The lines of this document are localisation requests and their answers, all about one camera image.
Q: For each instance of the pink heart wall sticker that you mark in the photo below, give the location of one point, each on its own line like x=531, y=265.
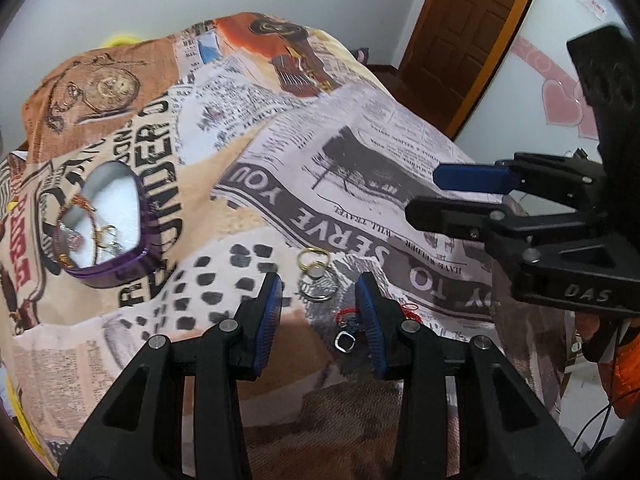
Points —
x=557, y=105

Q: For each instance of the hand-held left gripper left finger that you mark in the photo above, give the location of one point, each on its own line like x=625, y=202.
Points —
x=266, y=322

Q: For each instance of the yellow object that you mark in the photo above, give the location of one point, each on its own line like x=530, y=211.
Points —
x=122, y=39

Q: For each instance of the white wall label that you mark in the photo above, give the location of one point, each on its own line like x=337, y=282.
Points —
x=592, y=5

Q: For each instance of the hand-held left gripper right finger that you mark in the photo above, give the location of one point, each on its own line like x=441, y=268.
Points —
x=371, y=322

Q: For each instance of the orange jacket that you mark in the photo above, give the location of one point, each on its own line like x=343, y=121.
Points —
x=627, y=370

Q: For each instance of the purple heart-shaped jewelry box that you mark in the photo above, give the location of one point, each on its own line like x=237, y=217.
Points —
x=117, y=200

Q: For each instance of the newspaper printed blanket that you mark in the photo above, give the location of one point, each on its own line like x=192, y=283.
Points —
x=350, y=160

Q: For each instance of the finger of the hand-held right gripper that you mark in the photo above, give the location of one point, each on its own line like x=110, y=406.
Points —
x=470, y=178
x=450, y=216

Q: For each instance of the brown wooden door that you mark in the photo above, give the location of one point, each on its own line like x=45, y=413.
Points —
x=460, y=35

